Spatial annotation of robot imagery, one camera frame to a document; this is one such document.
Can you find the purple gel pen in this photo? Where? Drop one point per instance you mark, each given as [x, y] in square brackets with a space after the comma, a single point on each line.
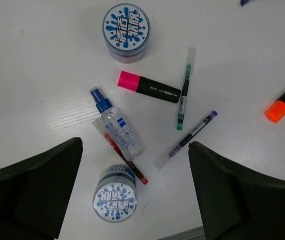
[173, 150]

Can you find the green gel pen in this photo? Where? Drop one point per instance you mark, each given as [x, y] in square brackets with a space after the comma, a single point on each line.
[188, 71]

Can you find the aluminium table edge rail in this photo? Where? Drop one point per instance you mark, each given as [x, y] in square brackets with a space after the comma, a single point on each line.
[192, 234]

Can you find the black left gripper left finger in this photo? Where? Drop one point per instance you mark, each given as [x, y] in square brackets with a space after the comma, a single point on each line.
[35, 193]

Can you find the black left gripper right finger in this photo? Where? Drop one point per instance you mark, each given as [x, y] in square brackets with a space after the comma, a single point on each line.
[236, 202]

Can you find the blue ballpoint pen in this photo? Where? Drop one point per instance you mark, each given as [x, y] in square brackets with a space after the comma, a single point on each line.
[244, 2]

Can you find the pink highlighter marker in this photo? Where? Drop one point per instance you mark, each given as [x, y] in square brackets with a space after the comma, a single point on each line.
[148, 87]

